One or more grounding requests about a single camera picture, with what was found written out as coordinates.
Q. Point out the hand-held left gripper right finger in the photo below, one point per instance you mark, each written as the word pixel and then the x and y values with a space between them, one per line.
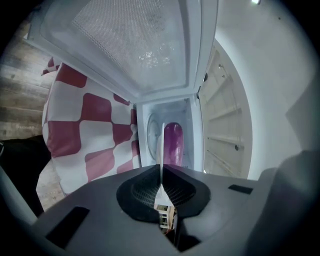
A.
pixel 220 207

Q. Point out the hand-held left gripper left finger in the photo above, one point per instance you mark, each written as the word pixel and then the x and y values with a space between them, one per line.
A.
pixel 100 215

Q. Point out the purple eggplant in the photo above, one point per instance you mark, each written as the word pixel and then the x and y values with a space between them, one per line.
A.
pixel 173 142

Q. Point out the white microwave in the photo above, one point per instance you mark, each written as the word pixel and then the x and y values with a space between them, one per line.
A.
pixel 140 45

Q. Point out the cream panelled door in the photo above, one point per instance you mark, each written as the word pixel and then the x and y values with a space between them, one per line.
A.
pixel 222 120

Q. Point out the red white checkered cloth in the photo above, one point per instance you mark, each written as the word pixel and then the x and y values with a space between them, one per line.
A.
pixel 82 125

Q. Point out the black fabric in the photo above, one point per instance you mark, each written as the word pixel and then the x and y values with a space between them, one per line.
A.
pixel 22 160

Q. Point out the glass turntable plate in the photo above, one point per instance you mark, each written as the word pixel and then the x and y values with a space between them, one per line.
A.
pixel 152 135

